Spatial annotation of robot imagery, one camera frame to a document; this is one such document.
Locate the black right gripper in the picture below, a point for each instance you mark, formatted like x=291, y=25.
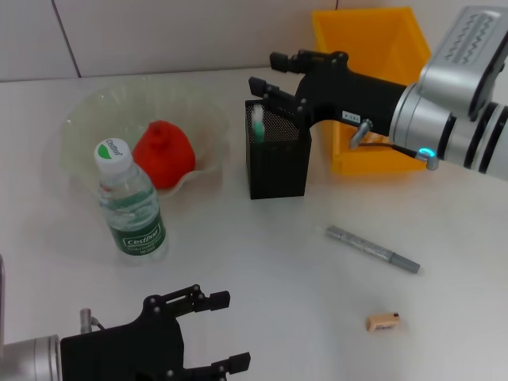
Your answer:
x=357, y=99

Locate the yellow plastic bin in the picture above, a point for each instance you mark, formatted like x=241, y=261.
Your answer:
x=377, y=39

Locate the orange toy fruit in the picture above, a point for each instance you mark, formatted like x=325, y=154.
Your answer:
x=166, y=158

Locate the silver glitter pen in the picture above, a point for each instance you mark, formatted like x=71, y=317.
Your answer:
x=369, y=248

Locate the clear water bottle green label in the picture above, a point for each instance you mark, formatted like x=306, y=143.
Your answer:
x=135, y=214

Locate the black mesh pen holder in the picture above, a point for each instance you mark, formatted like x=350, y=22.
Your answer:
x=278, y=170

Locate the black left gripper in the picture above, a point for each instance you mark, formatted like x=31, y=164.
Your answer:
x=131, y=349

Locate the clear glass fruit plate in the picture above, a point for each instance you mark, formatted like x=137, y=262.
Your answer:
x=111, y=103

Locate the green utility knife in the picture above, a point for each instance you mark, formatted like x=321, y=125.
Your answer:
x=258, y=123

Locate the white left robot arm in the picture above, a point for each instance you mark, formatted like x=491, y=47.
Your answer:
x=31, y=357

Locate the small wooden stamp block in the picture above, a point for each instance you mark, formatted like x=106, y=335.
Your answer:
x=383, y=323

